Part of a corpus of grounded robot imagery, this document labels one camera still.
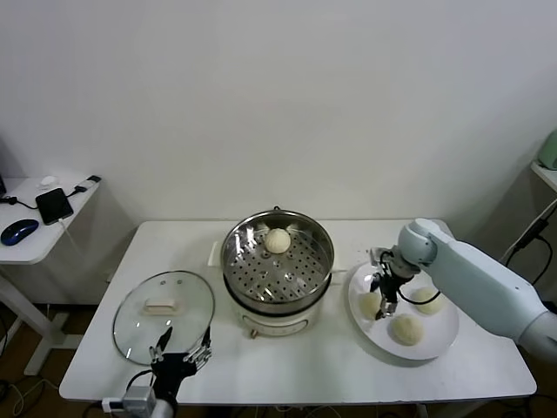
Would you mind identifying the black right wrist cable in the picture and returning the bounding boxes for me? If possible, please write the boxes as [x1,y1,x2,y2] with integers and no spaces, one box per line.
[379,250,419,307]

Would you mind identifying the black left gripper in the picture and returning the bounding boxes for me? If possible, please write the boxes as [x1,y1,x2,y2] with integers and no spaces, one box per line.
[149,326,215,400]

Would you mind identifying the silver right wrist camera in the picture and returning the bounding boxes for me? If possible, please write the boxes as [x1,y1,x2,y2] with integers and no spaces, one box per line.
[368,246,393,266]

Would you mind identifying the small white side table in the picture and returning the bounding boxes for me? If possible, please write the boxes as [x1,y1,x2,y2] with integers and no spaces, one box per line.
[0,176,110,378]

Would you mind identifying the perforated steel steamer basket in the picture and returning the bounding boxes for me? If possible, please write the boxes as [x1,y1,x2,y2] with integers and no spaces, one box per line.
[220,211,336,306]

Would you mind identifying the black power cable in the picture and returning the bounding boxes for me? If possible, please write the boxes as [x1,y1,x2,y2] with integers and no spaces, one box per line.
[513,219,554,287]

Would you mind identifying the white wall cable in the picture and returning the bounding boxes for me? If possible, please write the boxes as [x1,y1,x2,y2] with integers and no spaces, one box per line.
[502,202,554,265]

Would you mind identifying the round glass pot lid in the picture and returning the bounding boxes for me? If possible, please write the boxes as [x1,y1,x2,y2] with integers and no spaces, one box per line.
[111,270,217,366]

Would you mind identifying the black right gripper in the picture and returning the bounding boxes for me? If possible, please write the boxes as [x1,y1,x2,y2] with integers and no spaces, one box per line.
[369,265,404,321]

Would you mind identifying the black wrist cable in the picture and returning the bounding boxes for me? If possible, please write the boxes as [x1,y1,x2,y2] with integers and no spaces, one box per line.
[125,369,157,395]
[379,250,419,307]

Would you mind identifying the blue computer mouse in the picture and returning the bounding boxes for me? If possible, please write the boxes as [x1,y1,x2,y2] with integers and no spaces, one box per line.
[0,219,40,247]

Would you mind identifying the black usb adapter cable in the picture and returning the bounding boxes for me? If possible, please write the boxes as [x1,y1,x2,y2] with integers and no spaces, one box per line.
[64,175,103,199]

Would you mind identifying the white shelf table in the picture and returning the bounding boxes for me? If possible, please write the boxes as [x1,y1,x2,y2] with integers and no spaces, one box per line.
[529,160,557,195]

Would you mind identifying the pale green appliance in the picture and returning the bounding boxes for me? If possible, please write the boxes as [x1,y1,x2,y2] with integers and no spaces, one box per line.
[539,130,557,171]

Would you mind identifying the large white round plate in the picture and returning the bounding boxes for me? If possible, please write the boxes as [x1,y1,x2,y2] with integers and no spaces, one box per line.
[346,259,460,361]

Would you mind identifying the thin black desk cable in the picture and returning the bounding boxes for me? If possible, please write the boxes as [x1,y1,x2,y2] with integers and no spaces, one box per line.
[0,195,40,211]

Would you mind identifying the white phone charging cable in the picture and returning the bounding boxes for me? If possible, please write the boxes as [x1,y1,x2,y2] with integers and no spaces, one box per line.
[56,219,79,258]

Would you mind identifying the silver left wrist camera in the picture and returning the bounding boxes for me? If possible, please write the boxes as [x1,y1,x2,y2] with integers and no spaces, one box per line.
[103,385,157,413]

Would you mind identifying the black smartphone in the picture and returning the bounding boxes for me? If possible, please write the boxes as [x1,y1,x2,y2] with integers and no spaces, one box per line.
[35,187,74,226]

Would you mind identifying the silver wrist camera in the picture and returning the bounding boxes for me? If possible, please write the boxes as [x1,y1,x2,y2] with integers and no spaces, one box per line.
[103,385,157,413]
[368,246,393,266]

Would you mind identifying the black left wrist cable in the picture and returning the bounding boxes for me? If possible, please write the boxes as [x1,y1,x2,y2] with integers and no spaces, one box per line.
[125,369,157,395]

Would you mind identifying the white steamed baozi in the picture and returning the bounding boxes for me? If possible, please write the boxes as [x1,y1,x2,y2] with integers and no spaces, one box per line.
[264,226,291,254]
[388,313,425,347]
[411,287,446,316]
[357,292,384,321]

